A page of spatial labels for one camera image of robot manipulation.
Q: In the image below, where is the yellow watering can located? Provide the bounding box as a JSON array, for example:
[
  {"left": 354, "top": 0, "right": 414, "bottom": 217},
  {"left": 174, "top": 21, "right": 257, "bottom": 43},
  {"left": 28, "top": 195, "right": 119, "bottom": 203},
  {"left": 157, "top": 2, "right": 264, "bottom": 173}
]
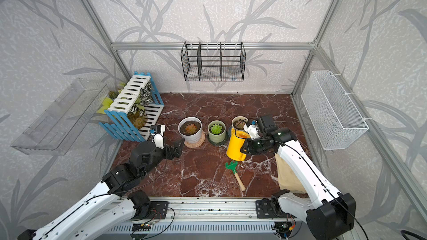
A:
[{"left": 226, "top": 128, "right": 250, "bottom": 161}]

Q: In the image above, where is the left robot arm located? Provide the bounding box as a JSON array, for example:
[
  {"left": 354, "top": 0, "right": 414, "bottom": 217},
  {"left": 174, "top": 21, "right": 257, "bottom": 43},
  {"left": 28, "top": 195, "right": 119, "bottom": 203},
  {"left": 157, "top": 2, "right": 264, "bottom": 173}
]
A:
[{"left": 18, "top": 139, "right": 185, "bottom": 240}]

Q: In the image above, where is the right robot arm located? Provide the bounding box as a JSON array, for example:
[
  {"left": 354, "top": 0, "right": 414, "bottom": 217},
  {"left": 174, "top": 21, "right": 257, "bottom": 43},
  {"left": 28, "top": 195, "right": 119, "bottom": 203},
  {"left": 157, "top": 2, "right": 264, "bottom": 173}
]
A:
[{"left": 240, "top": 115, "right": 357, "bottom": 240}]

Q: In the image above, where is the white pot red succulent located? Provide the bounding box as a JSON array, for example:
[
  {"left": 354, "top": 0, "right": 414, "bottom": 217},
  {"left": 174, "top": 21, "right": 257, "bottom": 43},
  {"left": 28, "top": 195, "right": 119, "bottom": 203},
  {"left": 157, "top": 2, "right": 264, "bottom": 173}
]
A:
[{"left": 178, "top": 117, "right": 202, "bottom": 144}]

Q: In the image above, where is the cream pot pink succulent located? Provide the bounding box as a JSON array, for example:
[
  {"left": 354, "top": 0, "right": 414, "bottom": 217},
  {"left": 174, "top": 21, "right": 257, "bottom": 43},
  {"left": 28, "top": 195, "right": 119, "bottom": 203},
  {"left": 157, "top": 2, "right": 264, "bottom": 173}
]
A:
[{"left": 230, "top": 116, "right": 250, "bottom": 138}]

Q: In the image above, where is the green pot green succulent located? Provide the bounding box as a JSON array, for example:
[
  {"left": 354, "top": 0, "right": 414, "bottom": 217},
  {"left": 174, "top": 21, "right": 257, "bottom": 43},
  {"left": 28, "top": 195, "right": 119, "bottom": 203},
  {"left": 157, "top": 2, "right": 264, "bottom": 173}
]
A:
[{"left": 208, "top": 120, "right": 226, "bottom": 144}]

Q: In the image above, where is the tan wooden saucer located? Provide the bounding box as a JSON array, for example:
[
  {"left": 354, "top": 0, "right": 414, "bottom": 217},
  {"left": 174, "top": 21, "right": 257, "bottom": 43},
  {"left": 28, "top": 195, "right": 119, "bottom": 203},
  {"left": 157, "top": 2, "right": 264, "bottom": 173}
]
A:
[{"left": 184, "top": 131, "right": 206, "bottom": 148}]

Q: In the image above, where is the dark green saucer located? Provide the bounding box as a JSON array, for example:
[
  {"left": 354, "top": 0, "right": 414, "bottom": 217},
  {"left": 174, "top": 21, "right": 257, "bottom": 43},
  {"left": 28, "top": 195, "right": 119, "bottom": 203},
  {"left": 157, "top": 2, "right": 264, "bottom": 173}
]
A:
[{"left": 208, "top": 136, "right": 230, "bottom": 146}]

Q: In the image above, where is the beige gardening glove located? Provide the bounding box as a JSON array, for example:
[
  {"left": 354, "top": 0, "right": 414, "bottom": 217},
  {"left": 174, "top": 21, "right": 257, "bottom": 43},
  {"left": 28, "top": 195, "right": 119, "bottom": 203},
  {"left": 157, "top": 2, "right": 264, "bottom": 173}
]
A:
[{"left": 275, "top": 153, "right": 306, "bottom": 194}]

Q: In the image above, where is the blue white fence planter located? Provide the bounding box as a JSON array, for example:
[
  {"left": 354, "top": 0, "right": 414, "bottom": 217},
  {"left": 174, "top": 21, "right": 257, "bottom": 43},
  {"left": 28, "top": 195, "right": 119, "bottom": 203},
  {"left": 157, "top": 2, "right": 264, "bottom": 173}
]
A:
[{"left": 97, "top": 72, "right": 164, "bottom": 142}]

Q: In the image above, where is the white mesh basket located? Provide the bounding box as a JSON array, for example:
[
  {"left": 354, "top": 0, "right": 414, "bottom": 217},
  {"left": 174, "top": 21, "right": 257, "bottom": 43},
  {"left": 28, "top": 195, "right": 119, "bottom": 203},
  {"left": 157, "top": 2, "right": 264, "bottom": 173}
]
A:
[{"left": 301, "top": 71, "right": 369, "bottom": 150}]

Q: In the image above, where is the clear plastic shelf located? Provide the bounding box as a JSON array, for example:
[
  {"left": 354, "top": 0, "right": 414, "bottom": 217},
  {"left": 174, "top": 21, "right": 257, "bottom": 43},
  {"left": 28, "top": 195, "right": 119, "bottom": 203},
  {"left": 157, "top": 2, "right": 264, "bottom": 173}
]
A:
[{"left": 11, "top": 78, "right": 109, "bottom": 156}]

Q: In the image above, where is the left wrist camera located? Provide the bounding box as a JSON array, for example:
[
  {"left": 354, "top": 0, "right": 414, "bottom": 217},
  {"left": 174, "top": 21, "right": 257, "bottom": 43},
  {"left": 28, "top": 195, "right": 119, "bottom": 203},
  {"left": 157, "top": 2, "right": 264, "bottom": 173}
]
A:
[{"left": 150, "top": 124, "right": 166, "bottom": 149}]

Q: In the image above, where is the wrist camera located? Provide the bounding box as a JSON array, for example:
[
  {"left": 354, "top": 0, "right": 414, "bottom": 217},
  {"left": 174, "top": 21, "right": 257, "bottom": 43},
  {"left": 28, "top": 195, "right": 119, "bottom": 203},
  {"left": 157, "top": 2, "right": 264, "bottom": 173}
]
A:
[
  {"left": 244, "top": 121, "right": 261, "bottom": 139},
  {"left": 150, "top": 124, "right": 166, "bottom": 149}
]

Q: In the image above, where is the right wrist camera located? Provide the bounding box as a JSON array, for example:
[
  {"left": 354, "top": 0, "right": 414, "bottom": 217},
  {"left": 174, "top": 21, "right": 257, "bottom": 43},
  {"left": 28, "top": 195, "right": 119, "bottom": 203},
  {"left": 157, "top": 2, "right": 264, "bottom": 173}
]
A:
[{"left": 244, "top": 121, "right": 261, "bottom": 139}]

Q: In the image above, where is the green rake wooden handle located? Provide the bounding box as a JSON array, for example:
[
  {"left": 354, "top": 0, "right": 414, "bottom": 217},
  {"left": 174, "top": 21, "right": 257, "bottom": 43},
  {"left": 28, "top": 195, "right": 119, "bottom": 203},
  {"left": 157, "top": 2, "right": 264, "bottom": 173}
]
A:
[{"left": 225, "top": 161, "right": 246, "bottom": 192}]

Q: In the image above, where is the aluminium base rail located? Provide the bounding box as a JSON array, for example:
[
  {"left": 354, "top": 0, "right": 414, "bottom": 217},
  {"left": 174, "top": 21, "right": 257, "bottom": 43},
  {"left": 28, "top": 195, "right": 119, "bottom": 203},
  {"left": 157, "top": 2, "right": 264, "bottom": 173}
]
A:
[{"left": 69, "top": 196, "right": 351, "bottom": 223}]

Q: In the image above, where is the left arm base cable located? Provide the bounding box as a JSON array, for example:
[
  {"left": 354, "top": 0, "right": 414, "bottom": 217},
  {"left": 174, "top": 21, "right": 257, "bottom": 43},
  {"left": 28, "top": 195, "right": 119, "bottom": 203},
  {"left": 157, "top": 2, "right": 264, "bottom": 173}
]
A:
[{"left": 129, "top": 206, "right": 176, "bottom": 240}]

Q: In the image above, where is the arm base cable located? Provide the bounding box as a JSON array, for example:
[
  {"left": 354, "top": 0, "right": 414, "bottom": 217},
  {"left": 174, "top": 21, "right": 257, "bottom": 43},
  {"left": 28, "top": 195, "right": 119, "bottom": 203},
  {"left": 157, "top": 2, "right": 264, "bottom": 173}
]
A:
[
  {"left": 129, "top": 206, "right": 176, "bottom": 240},
  {"left": 274, "top": 218, "right": 301, "bottom": 240}
]

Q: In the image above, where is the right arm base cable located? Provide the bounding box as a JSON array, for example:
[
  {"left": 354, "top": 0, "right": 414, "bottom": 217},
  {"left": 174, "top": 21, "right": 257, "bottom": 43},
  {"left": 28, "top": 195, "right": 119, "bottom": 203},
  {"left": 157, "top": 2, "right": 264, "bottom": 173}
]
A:
[{"left": 274, "top": 218, "right": 301, "bottom": 240}]

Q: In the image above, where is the black wire basket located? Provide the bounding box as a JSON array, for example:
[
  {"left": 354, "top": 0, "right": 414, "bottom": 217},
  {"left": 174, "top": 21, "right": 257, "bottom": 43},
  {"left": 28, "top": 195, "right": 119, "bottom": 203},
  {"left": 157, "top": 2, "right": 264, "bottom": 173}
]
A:
[{"left": 180, "top": 42, "right": 246, "bottom": 82}]

